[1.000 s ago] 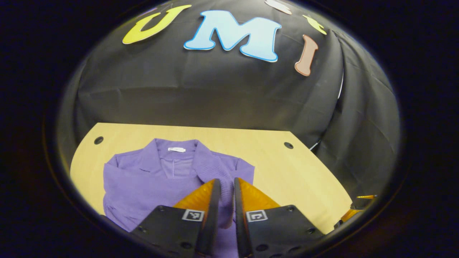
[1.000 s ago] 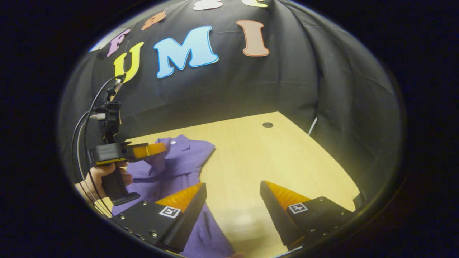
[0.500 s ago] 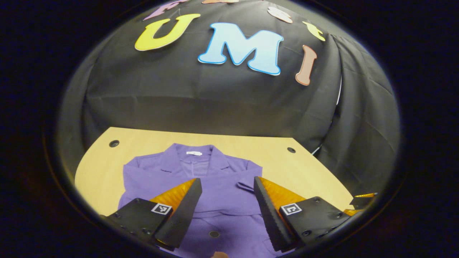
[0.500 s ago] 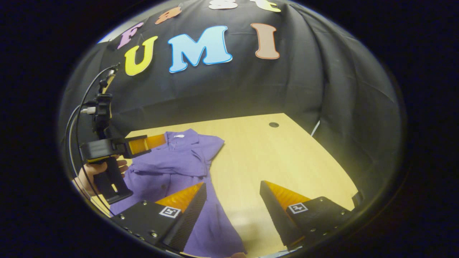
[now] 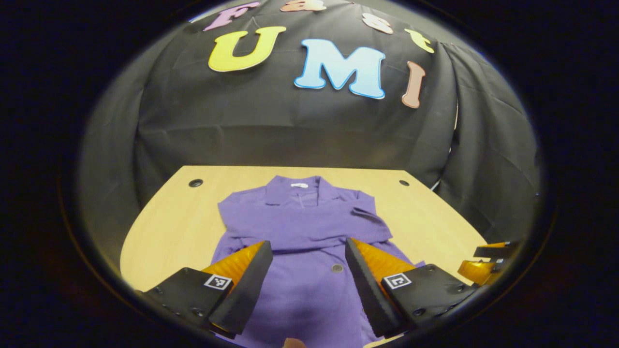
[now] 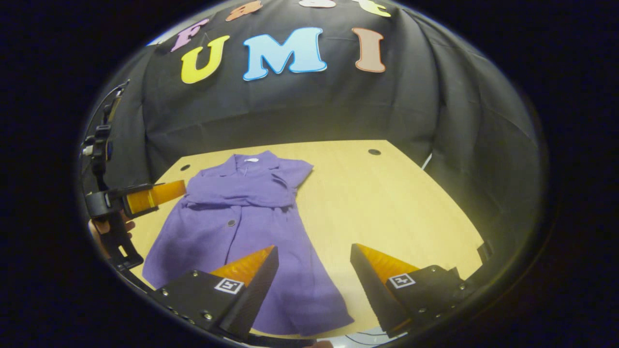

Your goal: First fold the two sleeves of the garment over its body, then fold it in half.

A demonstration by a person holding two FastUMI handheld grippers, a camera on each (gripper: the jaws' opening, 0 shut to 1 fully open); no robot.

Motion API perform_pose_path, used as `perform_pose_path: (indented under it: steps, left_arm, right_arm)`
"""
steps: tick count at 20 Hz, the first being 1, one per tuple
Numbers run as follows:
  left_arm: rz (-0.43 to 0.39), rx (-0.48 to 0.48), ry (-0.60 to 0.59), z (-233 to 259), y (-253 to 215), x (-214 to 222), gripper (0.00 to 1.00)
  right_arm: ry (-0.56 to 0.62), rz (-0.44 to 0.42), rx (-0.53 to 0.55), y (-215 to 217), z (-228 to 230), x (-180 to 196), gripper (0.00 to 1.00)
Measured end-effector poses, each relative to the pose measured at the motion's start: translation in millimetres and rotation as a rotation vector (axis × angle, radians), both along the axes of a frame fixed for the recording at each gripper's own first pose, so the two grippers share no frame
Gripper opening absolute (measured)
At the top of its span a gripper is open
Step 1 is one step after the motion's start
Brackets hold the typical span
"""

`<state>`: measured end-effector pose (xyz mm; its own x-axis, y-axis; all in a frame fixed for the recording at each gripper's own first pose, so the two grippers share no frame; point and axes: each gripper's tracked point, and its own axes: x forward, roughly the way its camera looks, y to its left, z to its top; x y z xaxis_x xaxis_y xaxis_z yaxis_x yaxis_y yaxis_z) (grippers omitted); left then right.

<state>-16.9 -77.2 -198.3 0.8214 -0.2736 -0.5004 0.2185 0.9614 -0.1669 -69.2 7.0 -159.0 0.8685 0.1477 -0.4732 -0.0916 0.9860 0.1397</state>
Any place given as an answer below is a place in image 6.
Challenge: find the black backdrop cloth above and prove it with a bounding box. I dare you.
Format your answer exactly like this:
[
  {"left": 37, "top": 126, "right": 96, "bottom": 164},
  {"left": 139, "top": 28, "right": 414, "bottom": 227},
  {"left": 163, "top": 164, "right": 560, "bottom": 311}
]
[{"left": 80, "top": 0, "right": 542, "bottom": 252}]

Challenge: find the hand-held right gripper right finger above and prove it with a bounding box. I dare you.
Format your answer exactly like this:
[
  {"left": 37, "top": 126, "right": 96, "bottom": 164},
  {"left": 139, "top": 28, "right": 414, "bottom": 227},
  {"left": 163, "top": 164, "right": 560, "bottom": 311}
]
[{"left": 350, "top": 243, "right": 477, "bottom": 339}]

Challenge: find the purple button shirt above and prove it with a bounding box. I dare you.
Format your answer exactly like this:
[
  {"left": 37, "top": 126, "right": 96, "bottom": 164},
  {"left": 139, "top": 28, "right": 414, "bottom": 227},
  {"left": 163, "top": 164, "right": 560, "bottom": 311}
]
[{"left": 142, "top": 150, "right": 355, "bottom": 337}]

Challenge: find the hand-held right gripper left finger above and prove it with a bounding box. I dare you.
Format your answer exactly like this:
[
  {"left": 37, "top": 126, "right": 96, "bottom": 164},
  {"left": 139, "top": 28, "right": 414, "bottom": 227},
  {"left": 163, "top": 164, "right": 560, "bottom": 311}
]
[{"left": 147, "top": 246, "right": 280, "bottom": 341}]

